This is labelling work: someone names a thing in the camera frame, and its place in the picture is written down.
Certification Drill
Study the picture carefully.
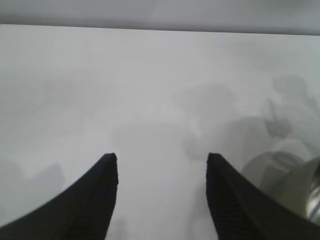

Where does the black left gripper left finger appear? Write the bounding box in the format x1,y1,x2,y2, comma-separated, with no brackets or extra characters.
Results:
0,152,119,240

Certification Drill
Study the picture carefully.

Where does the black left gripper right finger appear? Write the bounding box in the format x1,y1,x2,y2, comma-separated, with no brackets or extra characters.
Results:
205,152,320,240

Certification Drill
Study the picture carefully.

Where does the stainless steel mixing bowl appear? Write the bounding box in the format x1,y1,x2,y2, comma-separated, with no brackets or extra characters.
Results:
241,149,320,224

